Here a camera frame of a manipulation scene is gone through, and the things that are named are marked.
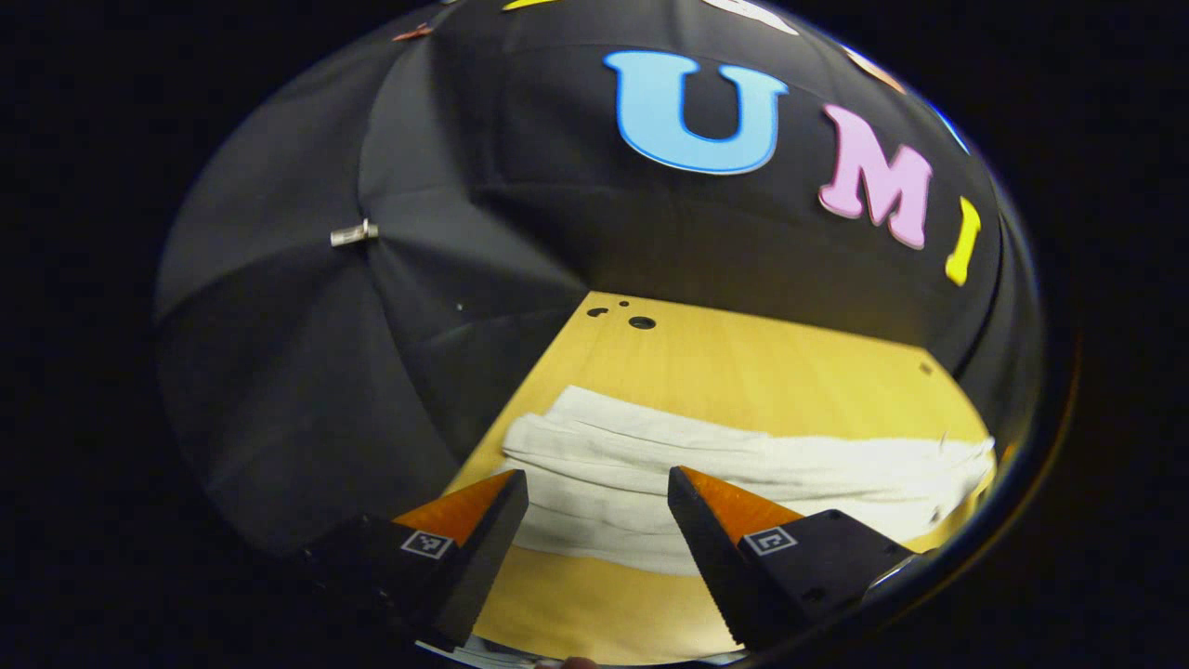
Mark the black backdrop cloth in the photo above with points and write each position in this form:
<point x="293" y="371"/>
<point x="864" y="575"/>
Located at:
<point x="520" y="242"/>

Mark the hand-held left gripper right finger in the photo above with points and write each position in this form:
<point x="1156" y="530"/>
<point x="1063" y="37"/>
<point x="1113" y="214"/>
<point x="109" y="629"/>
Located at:
<point x="711" y="567"/>

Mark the red clip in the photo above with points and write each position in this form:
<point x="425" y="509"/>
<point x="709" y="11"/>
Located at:
<point x="413" y="32"/>

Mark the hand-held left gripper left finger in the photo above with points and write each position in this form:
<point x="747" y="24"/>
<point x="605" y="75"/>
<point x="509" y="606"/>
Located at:
<point x="478" y="567"/>

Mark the white jeans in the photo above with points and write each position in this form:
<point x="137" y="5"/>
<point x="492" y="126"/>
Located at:
<point x="632" y="465"/>

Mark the silver metal clip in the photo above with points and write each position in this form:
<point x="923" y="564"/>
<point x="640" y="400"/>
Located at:
<point x="354" y="232"/>

